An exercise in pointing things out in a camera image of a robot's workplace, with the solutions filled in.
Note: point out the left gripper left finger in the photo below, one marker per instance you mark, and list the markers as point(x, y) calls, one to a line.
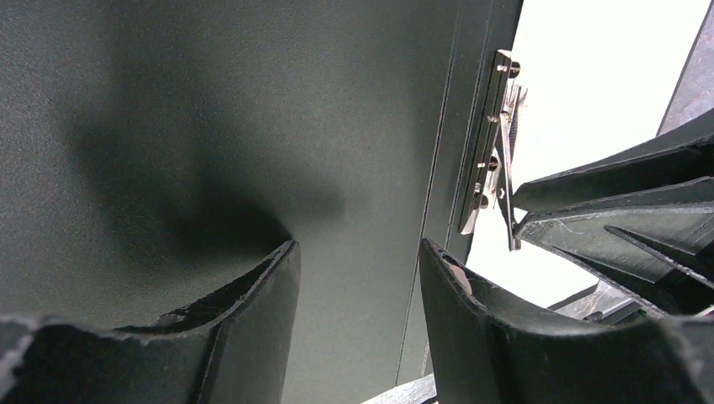
point(230, 346)

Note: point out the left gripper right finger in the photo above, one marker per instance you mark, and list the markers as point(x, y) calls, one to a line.
point(490, 346)

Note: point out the printed paper sheet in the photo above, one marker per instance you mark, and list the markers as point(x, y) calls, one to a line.
point(602, 77)

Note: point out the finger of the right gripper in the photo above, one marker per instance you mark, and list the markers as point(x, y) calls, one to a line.
point(661, 257)
point(678, 156)

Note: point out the metal folder clip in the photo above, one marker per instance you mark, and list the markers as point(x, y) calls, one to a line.
point(489, 180)

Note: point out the red folder with black inside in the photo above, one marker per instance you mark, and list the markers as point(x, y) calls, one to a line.
point(154, 151)

